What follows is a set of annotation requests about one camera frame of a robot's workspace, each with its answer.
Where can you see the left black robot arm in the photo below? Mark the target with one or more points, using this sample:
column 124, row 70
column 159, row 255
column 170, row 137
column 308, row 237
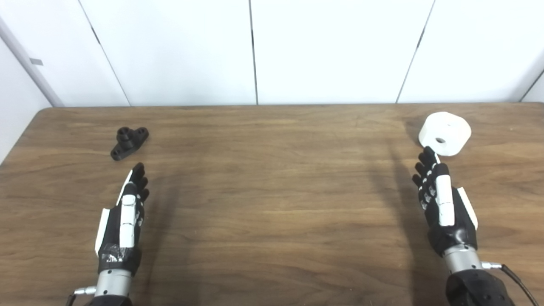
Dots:
column 112, row 284

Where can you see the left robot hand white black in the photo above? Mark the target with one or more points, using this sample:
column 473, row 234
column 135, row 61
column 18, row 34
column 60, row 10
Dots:
column 112, row 229

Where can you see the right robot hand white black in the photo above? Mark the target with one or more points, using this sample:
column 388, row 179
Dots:
column 457, row 231

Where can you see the gray wall corner post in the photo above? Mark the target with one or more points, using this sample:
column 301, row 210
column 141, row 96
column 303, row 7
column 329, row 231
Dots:
column 29, row 66

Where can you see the round white piece with hole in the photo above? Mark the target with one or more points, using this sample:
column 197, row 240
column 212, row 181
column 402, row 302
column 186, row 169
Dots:
column 448, row 125

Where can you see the small gray tag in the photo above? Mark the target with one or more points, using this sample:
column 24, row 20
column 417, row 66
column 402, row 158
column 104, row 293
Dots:
column 36, row 61

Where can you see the black flanged holder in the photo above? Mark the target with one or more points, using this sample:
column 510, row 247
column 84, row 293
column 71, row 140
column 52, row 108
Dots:
column 126, row 142

